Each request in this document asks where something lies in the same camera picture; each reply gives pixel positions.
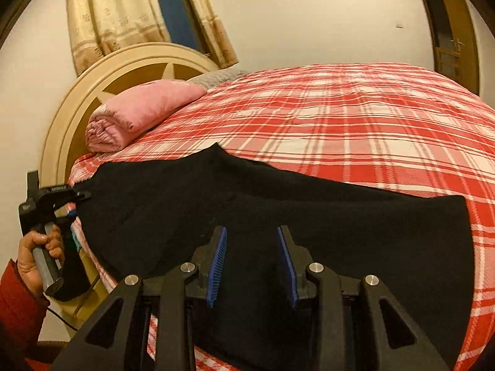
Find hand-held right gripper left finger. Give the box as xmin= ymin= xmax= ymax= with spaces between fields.
xmin=50 ymin=225 xmax=229 ymax=371

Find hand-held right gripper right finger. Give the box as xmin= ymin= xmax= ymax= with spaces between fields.
xmin=276 ymin=225 xmax=451 ymax=371

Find black pants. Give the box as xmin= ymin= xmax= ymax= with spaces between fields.
xmin=71 ymin=142 xmax=476 ymax=371

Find person's left forearm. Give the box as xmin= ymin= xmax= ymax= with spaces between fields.
xmin=0 ymin=259 xmax=51 ymax=371

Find person's left hand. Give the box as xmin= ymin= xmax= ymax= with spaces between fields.
xmin=17 ymin=224 xmax=65 ymax=298

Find cream wooden headboard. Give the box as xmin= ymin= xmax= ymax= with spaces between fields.
xmin=39 ymin=42 xmax=219 ymax=217

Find folded pink blanket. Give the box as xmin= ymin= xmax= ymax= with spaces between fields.
xmin=85 ymin=79 xmax=207 ymax=153

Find red plaid bed sheet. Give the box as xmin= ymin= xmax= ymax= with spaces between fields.
xmin=67 ymin=62 xmax=495 ymax=371

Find grey striped pillow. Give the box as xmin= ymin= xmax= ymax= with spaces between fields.
xmin=186 ymin=69 xmax=248 ymax=89

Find wide beige floral curtain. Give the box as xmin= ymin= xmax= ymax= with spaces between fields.
xmin=64 ymin=0 xmax=173 ymax=76

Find blue window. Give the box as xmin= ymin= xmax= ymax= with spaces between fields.
xmin=149 ymin=0 xmax=211 ymax=55

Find narrow beige floral curtain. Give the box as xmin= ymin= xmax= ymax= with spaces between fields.
xmin=176 ymin=0 xmax=238 ymax=68

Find wooden door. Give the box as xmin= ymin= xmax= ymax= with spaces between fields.
xmin=410 ymin=0 xmax=482 ymax=95
xmin=435 ymin=0 xmax=478 ymax=86

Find cream wooden bed frame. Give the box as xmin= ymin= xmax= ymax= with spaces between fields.
xmin=64 ymin=240 xmax=117 ymax=333

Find black cable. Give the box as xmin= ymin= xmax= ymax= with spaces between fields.
xmin=48 ymin=307 xmax=80 ymax=331

